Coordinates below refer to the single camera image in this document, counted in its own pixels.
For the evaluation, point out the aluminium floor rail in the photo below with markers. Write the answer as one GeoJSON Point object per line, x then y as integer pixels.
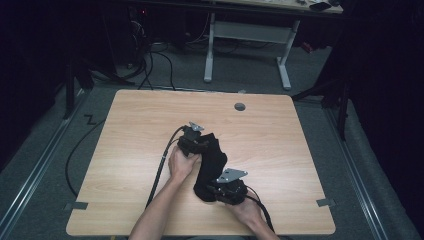
{"type": "Point", "coordinates": [358, 180]}
{"type": "Point", "coordinates": [36, 168]}

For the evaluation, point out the black computer tower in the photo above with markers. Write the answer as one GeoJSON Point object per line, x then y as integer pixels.
{"type": "Point", "coordinates": [138, 33]}

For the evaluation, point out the grey tape piece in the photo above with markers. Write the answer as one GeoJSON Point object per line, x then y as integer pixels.
{"type": "Point", "coordinates": [78, 205]}
{"type": "Point", "coordinates": [326, 202]}
{"type": "Point", "coordinates": [242, 91]}

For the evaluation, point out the light wooden desk top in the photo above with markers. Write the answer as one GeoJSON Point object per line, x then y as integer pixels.
{"type": "Point", "coordinates": [286, 4]}

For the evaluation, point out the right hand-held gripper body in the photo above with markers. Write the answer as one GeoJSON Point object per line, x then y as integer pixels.
{"type": "Point", "coordinates": [231, 190]}

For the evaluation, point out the black device on desk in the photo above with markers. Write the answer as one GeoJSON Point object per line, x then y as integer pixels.
{"type": "Point", "coordinates": [320, 6]}

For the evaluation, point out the person's right hand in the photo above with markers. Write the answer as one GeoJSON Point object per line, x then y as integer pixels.
{"type": "Point", "coordinates": [250, 211]}

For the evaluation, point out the black metal stand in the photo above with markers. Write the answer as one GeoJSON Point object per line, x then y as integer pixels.
{"type": "Point", "coordinates": [343, 106]}
{"type": "Point", "coordinates": [69, 90]}

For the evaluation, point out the small red object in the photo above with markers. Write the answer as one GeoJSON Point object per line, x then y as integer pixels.
{"type": "Point", "coordinates": [307, 47]}

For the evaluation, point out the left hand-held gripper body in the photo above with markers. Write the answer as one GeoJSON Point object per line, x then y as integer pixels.
{"type": "Point", "coordinates": [191, 141]}

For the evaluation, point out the white metal desk frame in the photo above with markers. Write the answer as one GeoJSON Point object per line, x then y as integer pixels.
{"type": "Point", "coordinates": [250, 32]}

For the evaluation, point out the person's left hand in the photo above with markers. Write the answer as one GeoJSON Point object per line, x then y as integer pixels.
{"type": "Point", "coordinates": [181, 166]}

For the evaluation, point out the black sock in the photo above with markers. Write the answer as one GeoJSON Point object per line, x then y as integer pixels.
{"type": "Point", "coordinates": [211, 163]}

